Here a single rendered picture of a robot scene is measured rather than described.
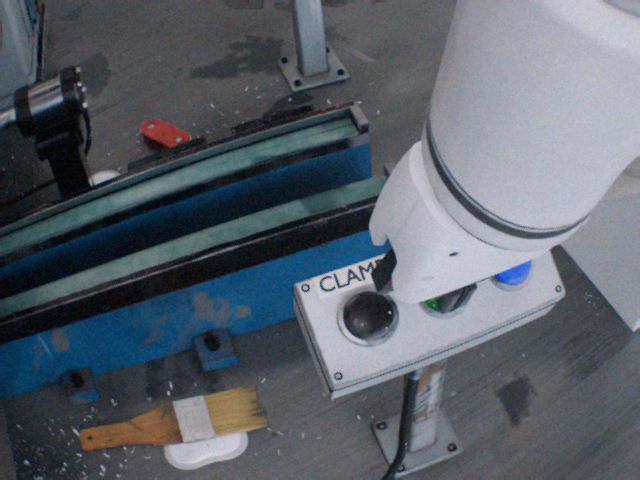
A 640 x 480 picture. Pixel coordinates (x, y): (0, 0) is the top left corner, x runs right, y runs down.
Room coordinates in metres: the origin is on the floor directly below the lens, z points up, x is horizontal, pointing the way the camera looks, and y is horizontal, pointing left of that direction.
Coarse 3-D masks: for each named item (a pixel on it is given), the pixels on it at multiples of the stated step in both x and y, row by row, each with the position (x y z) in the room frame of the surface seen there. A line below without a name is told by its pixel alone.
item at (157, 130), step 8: (152, 120) 0.79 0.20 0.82; (160, 120) 0.79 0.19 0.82; (144, 128) 0.78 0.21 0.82; (152, 128) 0.78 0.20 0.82; (160, 128) 0.77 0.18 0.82; (168, 128) 0.77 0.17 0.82; (176, 128) 0.77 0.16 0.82; (144, 136) 0.78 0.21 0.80; (152, 136) 0.76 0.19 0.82; (160, 136) 0.76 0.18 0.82; (168, 136) 0.75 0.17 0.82; (176, 136) 0.75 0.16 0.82; (184, 136) 0.75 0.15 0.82; (152, 144) 0.76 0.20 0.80; (160, 144) 0.76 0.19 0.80; (168, 144) 0.74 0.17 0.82; (176, 144) 0.74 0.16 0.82
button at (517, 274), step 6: (522, 264) 0.30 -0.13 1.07; (528, 264) 0.30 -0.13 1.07; (510, 270) 0.30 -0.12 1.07; (516, 270) 0.30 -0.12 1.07; (522, 270) 0.29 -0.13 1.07; (528, 270) 0.29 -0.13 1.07; (498, 276) 0.29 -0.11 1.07; (504, 276) 0.29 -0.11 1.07; (510, 276) 0.29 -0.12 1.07; (516, 276) 0.29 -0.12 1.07; (522, 276) 0.29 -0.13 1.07; (504, 282) 0.29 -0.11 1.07; (510, 282) 0.29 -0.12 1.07; (516, 282) 0.29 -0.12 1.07
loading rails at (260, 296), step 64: (256, 128) 0.62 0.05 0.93; (320, 128) 0.61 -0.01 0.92; (128, 192) 0.56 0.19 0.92; (192, 192) 0.56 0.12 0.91; (256, 192) 0.57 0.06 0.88; (320, 192) 0.59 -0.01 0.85; (0, 256) 0.50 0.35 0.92; (64, 256) 0.52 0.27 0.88; (128, 256) 0.48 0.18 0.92; (192, 256) 0.46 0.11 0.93; (256, 256) 0.47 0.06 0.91; (320, 256) 0.48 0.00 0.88; (0, 320) 0.41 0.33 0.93; (64, 320) 0.42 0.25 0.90; (128, 320) 0.44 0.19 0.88; (192, 320) 0.45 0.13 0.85; (256, 320) 0.47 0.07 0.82; (0, 384) 0.39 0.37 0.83; (64, 384) 0.40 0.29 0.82
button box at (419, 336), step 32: (544, 256) 0.31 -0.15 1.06; (320, 288) 0.30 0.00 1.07; (352, 288) 0.30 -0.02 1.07; (480, 288) 0.29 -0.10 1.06; (512, 288) 0.29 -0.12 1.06; (544, 288) 0.29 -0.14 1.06; (320, 320) 0.28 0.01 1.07; (416, 320) 0.28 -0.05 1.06; (448, 320) 0.27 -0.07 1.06; (480, 320) 0.27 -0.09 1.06; (512, 320) 0.27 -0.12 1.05; (320, 352) 0.26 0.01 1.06; (352, 352) 0.26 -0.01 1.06; (384, 352) 0.26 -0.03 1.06; (416, 352) 0.26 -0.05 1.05; (448, 352) 0.27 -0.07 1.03; (352, 384) 0.25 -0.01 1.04
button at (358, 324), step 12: (360, 300) 0.29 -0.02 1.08; (372, 300) 0.29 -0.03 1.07; (384, 300) 0.29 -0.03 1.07; (348, 312) 0.28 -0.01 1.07; (360, 312) 0.28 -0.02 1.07; (372, 312) 0.28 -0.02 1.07; (384, 312) 0.28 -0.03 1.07; (348, 324) 0.27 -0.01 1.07; (360, 324) 0.27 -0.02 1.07; (372, 324) 0.27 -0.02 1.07; (384, 324) 0.27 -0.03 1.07; (360, 336) 0.27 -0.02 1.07; (372, 336) 0.27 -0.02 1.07
